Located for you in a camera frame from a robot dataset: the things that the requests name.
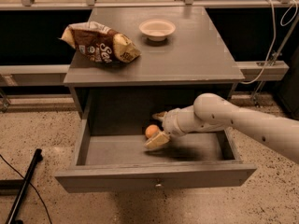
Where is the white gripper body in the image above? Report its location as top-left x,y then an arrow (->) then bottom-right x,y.
162,108 -> 187,136

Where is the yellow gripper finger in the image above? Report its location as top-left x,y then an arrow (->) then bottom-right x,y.
152,111 -> 167,122
145,131 -> 170,150

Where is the orange fruit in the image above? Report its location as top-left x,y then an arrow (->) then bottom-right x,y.
145,124 -> 159,138

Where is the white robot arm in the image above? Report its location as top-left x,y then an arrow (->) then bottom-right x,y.
145,93 -> 299,163

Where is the grey open drawer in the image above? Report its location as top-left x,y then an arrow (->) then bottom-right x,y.
55,114 -> 256,192

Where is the grey cabinet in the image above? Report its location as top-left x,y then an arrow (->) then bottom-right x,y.
64,6 -> 244,123

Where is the white bowl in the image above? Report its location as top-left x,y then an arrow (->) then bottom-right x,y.
139,19 -> 176,42

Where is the brown chip bag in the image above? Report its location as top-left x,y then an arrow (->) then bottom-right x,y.
61,21 -> 141,63

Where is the black metal stand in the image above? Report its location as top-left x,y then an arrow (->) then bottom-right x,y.
0,148 -> 43,224

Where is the black floor cable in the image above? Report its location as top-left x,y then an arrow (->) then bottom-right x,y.
0,152 -> 54,224

